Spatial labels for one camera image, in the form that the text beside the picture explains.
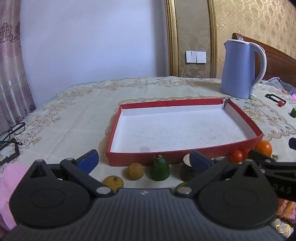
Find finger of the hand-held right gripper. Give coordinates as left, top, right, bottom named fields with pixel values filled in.
left=248, top=149, right=277, bottom=164

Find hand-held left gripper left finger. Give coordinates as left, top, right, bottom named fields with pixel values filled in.
left=29, top=149, right=114, bottom=198

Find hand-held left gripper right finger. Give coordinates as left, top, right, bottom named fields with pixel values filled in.
left=173, top=150, right=265, bottom=198

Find small orange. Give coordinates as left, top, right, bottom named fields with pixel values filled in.
left=254, top=141, right=273, bottom=157

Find brown longan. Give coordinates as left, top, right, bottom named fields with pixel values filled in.
left=103, top=175, right=124, bottom=193
left=127, top=163, right=144, bottom=181

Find red cardboard box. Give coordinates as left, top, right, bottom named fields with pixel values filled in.
left=106, top=98, right=264, bottom=167

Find dark sugarcane piece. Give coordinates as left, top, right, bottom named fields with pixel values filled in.
left=180, top=155, right=199, bottom=182

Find pink floral blanket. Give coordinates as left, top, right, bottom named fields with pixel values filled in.
left=270, top=199, right=296, bottom=239

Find green avocado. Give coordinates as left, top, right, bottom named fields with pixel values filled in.
left=151, top=155, right=170, bottom=181

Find black clip with red ball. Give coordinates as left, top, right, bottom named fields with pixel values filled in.
left=265, top=93, right=287, bottom=107

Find pink bedding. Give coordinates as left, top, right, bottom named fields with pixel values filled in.
left=261, top=76, right=296, bottom=95

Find black eyeglasses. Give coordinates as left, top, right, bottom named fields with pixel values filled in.
left=0, top=122, right=26, bottom=142

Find pink cloth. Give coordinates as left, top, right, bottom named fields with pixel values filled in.
left=0, top=163, right=33, bottom=232

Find blue electric kettle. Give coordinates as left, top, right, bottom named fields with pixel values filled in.
left=220, top=39, right=267, bottom=100

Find patterned curtain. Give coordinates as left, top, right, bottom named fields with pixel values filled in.
left=0, top=0, right=36, bottom=132

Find black metal frame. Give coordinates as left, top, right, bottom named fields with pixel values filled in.
left=0, top=138, right=23, bottom=166

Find white wall switch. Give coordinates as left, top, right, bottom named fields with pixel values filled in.
left=185, top=51, right=207, bottom=63

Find gold wall frame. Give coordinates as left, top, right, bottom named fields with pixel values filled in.
left=165, top=0, right=218, bottom=78

